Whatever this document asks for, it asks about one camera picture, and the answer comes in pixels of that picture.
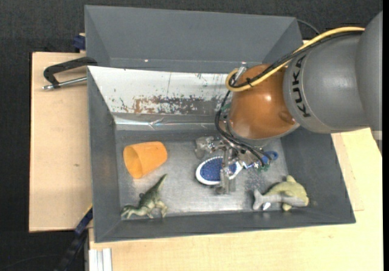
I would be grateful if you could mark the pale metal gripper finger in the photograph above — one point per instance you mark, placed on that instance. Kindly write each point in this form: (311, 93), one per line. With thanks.
(232, 181)
(224, 180)

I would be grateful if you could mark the blue and white oval brush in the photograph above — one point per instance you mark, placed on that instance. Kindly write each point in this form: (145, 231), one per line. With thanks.
(209, 171)

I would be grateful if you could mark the grey-green toy dolphin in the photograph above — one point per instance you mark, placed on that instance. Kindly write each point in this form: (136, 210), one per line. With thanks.
(285, 194)

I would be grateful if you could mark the green toy dinosaur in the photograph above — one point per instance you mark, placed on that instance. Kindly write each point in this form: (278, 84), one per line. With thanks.
(149, 201)

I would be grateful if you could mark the orange plastic cup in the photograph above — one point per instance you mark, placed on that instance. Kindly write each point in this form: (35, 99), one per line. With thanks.
(147, 157)

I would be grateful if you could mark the grey metal bin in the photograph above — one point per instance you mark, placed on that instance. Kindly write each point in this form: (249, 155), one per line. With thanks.
(188, 39)

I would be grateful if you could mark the pale wood flat board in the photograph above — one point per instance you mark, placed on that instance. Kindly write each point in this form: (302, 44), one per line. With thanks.
(60, 148)

